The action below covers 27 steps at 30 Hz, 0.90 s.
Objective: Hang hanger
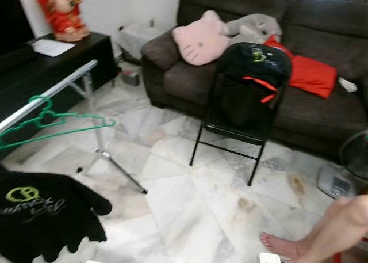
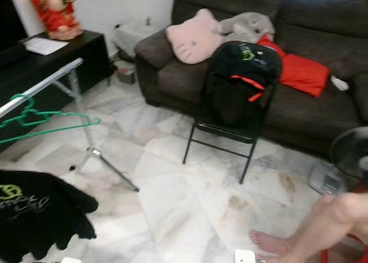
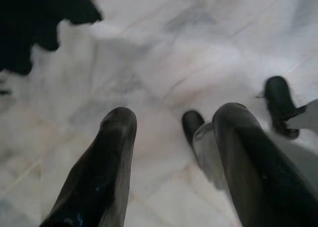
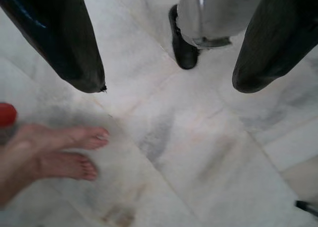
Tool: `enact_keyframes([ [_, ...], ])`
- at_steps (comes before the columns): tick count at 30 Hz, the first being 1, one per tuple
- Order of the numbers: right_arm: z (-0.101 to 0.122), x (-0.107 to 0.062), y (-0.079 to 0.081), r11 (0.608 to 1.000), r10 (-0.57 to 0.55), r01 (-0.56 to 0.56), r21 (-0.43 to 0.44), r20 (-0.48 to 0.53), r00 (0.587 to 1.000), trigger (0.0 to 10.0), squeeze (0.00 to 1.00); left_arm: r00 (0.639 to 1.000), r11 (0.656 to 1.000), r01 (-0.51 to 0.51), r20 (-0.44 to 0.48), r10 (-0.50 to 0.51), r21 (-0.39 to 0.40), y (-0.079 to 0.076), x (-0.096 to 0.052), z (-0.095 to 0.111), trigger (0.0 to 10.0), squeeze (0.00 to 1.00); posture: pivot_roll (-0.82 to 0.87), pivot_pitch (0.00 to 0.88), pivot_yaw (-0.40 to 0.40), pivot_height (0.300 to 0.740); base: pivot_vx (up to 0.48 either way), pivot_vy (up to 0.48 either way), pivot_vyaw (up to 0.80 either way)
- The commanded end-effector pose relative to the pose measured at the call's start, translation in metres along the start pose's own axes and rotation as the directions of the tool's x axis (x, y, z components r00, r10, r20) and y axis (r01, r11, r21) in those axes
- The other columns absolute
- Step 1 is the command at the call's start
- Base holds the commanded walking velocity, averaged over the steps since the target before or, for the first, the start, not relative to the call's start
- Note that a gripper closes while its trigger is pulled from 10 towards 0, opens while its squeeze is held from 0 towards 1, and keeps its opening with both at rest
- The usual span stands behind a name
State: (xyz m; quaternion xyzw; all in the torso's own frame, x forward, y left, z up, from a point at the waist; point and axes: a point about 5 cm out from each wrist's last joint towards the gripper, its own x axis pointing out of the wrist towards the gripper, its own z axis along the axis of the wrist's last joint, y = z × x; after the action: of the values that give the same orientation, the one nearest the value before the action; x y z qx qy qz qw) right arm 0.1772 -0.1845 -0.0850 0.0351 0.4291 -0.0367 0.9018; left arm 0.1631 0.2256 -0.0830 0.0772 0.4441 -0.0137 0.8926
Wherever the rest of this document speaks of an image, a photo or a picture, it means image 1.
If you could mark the green plastic hanger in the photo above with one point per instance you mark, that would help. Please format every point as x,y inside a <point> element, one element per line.
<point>57,135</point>

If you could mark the small white plush toy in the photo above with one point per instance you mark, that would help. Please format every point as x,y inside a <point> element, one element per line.
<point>348,84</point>

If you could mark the dark brown fabric sofa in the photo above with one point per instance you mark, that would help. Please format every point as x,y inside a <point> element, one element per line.
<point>310,119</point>

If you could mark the black standing fan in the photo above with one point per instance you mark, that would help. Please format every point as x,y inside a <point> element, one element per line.
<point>336,185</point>

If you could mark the red cushion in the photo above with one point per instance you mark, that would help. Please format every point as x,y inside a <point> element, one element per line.
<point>313,76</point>
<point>276,46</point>

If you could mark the person bare leg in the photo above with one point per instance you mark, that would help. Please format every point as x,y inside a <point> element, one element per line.
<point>333,228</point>

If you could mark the black folding chair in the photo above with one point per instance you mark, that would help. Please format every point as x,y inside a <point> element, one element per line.
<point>230,133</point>

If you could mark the large grey plush toy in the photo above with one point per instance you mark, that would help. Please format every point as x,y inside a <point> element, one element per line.
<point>253,27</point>

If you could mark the pink cat face pillow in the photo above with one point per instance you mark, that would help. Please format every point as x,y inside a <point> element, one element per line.
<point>201,41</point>

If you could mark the lace covered side table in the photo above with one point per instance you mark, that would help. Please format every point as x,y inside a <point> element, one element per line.
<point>141,38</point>

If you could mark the black TV console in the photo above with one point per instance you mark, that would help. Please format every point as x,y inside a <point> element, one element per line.
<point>57,67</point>

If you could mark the silver metal clothes rack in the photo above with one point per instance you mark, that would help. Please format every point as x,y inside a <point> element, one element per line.
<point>46,97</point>

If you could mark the white paper sheet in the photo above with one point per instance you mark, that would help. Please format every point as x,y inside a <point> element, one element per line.
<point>53,48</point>

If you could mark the red gold statue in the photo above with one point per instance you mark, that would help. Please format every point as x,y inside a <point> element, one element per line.
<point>60,15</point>

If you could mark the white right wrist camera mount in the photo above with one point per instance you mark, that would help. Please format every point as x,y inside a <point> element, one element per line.
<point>270,258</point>

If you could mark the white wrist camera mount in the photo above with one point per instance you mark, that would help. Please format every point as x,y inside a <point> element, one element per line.
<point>270,258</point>
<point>94,261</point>

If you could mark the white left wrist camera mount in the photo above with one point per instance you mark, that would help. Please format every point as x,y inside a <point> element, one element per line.
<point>94,261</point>

